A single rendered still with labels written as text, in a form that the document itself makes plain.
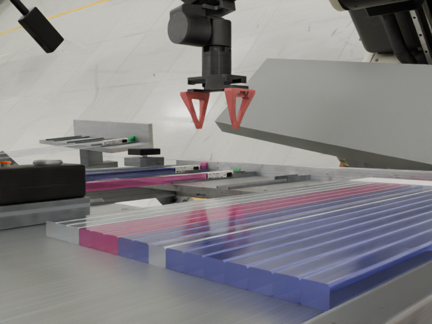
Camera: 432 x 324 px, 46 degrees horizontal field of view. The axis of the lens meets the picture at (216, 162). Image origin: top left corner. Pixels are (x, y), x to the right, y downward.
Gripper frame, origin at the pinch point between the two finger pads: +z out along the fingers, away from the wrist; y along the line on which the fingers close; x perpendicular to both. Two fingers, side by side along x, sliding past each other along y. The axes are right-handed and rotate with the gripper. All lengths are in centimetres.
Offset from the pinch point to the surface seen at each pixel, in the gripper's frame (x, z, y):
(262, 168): -3.7, 7.6, 14.2
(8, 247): -58, 8, 36
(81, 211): -49, 8, 30
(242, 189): -22.2, 8.6, 25.2
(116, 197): -18.2, 13.0, -7.5
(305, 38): 145, -44, -75
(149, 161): -10.5, 7.0, -7.6
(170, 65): 141, -38, -171
